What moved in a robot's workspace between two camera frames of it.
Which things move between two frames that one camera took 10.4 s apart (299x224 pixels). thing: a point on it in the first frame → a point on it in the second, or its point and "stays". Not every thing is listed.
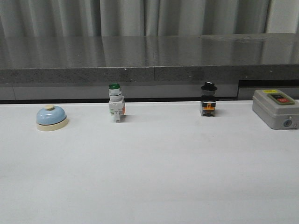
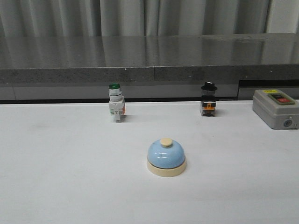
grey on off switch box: x=278 y=109 stays
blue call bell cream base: x=51 y=118 → x=166 y=158
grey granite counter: x=147 y=67 stays
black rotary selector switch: x=208 y=102 stays
